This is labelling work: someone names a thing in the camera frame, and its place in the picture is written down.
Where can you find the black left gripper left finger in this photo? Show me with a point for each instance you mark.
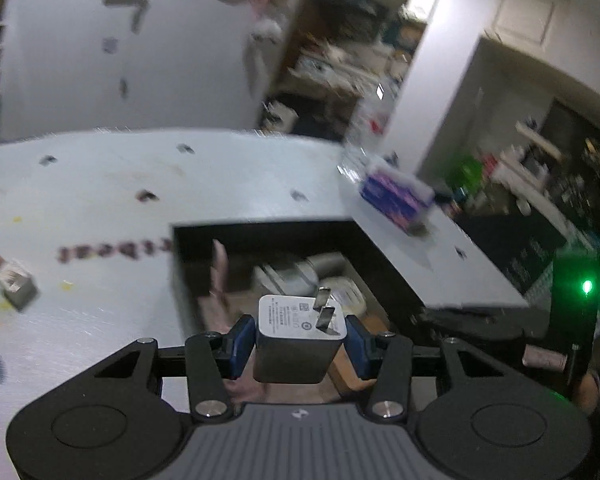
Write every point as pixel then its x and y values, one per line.
pixel 210 360

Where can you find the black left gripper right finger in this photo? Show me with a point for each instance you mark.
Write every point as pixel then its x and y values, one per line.
pixel 386 359

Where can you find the black cardboard box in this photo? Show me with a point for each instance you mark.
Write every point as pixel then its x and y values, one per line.
pixel 390 292

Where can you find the white power adapter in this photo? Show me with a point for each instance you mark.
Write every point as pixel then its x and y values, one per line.
pixel 298 337

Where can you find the grey stapler tool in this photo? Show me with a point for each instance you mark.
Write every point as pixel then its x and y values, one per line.
pixel 286 278

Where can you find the purple tissue pack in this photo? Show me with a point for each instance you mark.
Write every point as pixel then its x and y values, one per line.
pixel 400 197

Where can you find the small grey plug block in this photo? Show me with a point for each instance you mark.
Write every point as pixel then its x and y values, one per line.
pixel 17 284

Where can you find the clear water bottle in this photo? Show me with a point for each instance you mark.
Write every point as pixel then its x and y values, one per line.
pixel 367 127

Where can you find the white plush sheep toy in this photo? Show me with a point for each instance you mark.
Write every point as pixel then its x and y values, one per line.
pixel 267 30

